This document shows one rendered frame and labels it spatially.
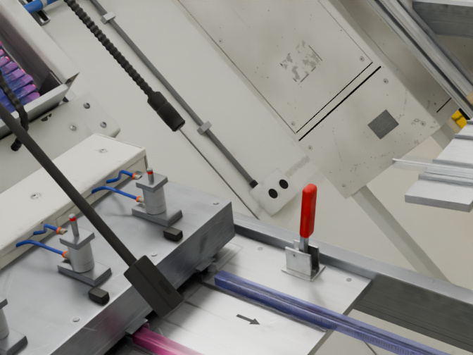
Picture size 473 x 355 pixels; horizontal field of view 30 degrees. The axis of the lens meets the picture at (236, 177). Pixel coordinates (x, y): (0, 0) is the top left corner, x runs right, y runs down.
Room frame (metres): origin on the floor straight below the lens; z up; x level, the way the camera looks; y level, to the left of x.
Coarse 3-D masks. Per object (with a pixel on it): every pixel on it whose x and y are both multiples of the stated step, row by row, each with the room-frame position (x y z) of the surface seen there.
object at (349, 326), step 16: (224, 272) 0.91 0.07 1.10; (240, 288) 0.89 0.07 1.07; (256, 288) 0.89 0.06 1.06; (272, 304) 0.88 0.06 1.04; (288, 304) 0.86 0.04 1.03; (304, 304) 0.86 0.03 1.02; (320, 320) 0.85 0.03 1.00; (336, 320) 0.84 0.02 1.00; (352, 320) 0.84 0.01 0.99; (352, 336) 0.83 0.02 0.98; (368, 336) 0.82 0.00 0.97; (384, 336) 0.81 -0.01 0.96; (400, 336) 0.81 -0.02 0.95; (400, 352) 0.81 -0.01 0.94; (416, 352) 0.79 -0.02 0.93; (432, 352) 0.79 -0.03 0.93
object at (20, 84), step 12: (0, 48) 1.04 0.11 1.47; (0, 60) 1.02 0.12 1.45; (12, 72) 1.03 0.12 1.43; (24, 72) 1.03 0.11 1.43; (12, 84) 1.02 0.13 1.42; (24, 84) 1.02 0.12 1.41; (0, 96) 1.00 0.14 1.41; (24, 96) 1.02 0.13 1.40; (36, 96) 1.03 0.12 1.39; (12, 108) 1.00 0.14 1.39
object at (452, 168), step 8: (392, 160) 0.98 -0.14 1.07; (400, 160) 0.97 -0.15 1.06; (408, 160) 0.97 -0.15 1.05; (416, 160) 0.97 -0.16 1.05; (424, 160) 0.96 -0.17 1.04; (432, 160) 0.96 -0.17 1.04; (440, 160) 0.96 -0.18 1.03; (400, 168) 0.98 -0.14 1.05; (408, 168) 0.97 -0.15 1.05; (416, 168) 0.97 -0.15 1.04; (424, 168) 0.96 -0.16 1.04; (432, 168) 0.95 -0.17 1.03; (440, 168) 0.95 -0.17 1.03; (448, 168) 0.94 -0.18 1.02; (456, 168) 0.94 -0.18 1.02; (464, 168) 0.93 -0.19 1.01; (472, 168) 0.93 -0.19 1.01; (456, 176) 0.94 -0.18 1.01; (464, 176) 0.94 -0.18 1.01; (472, 176) 0.93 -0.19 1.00
